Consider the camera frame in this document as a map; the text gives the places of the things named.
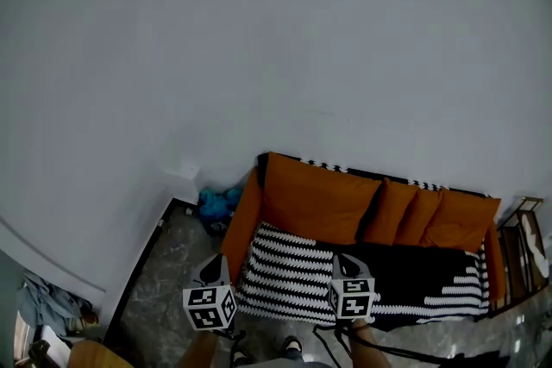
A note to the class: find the black and white patterned blanket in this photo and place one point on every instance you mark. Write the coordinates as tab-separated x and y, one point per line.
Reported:
409	271

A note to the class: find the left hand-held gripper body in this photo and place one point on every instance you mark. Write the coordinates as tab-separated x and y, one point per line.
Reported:
209	308

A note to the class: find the white flat curved object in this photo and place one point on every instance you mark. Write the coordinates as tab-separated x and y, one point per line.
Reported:
535	245

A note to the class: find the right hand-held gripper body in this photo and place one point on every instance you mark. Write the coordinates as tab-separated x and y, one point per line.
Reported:
351	299

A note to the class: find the person's right forearm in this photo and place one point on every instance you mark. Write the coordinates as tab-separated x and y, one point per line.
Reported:
368	347

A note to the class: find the person's right leg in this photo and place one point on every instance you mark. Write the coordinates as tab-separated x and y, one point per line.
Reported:
297	362

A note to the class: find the brown green small toy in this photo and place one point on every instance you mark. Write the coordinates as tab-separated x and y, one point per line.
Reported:
88	318

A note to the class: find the orange sofa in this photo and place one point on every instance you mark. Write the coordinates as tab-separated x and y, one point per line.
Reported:
241	228

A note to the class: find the white cabinet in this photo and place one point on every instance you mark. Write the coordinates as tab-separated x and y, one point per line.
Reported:
54	347

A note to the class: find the person's shoe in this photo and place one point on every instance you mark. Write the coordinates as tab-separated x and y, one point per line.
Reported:
240	357
292	344

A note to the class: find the grey blue cloth pile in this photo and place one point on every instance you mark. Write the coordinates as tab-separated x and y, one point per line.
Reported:
47	301

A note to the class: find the brown wooden shelf rack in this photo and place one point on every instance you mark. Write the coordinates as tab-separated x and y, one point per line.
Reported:
513	254

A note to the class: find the olive green bag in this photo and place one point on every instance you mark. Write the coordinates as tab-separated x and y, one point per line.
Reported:
39	353

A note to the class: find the person's right shoe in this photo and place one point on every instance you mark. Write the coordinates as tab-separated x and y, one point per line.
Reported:
292	344

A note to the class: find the person's left shoe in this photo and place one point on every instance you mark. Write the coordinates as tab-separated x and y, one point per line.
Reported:
240	357

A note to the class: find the brown wrist band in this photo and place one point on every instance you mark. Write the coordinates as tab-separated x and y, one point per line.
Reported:
360	325

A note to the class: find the dark storage bin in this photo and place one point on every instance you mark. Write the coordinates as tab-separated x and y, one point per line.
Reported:
217	226

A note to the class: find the person's left forearm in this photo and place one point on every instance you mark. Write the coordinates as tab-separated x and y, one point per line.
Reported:
198	351

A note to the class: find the blue fluffy cloth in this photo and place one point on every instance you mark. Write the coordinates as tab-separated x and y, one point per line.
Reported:
213	202

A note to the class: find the white wall box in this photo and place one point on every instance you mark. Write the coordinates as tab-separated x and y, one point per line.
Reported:
185	171

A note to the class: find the black baseboard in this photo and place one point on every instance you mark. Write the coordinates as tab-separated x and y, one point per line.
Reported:
138	271

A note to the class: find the round wooden table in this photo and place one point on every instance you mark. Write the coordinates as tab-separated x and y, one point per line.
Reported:
99	357

